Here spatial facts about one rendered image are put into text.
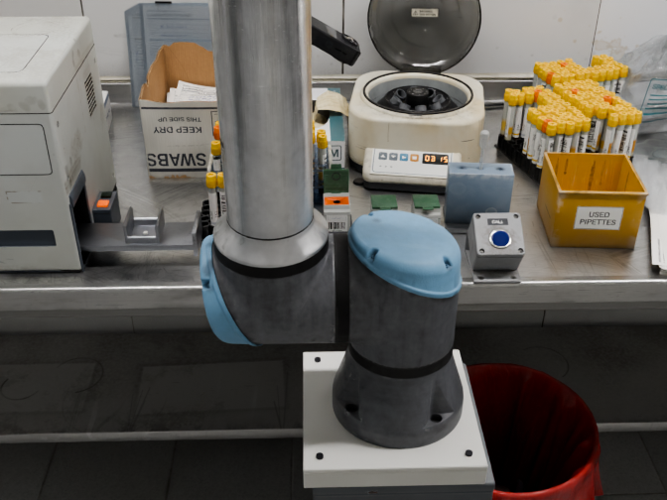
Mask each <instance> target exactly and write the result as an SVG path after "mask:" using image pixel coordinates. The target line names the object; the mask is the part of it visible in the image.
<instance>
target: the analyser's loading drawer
mask: <svg viewBox="0 0 667 500"><path fill-rule="evenodd" d="M163 208H164V206H163V205H162V206H161V208H160V211H159V215H158V217H134V215H133V208H132V207H131V206H129V208H128V211H127V214H126V217H125V220H124V222H114V223H76V230H77V235H78V240H79V245H80V250H81V252H91V251H170V250H194V256H198V255H199V251H200V242H201V236H202V227H201V216H200V210H197V213H196V217H195V222H165V217H164V209H163ZM144 231H148V234H147V235H144V234H143V233H144Z"/></svg>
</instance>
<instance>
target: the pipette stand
mask: <svg viewBox="0 0 667 500"><path fill-rule="evenodd" d="M513 182H514V173H513V169H512V165H511V164H493V163H483V165H482V170H480V169H479V163H462V162H448V171H447V182H446V193H445V204H444V206H443V214H444V224H445V229H446V230H448V231H449V232H450V233H455V232H458V233H467V230H468V228H469V225H470V222H471V219H472V216H473V215H474V214H475V213H507V212H509V210H510V203H511V197H512V190H513Z"/></svg>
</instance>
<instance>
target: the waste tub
mask: <svg viewBox="0 0 667 500"><path fill-rule="evenodd" d="M543 154H544V163H543V169H542V175H541V181H540V187H539V193H538V199H537V207H538V210H539V213H540V216H541V220H542V223H543V226H544V229H545V232H546V235H547V238H548V241H549V244H550V246H551V247H576V248H615V249H634V246H635V242H636V237H637V233H638V229H639V225H640V221H641V217H642V213H643V208H644V204H645V200H646V197H647V196H648V195H649V193H648V191H647V189H646V187H645V186H644V184H643V182H642V180H641V179H640V177H639V175H638V173H637V172H636V170H635V168H634V166H633V165H632V164H631V162H630V160H629V158H628V157H627V155H626V154H606V153H559V152H544V153H543Z"/></svg>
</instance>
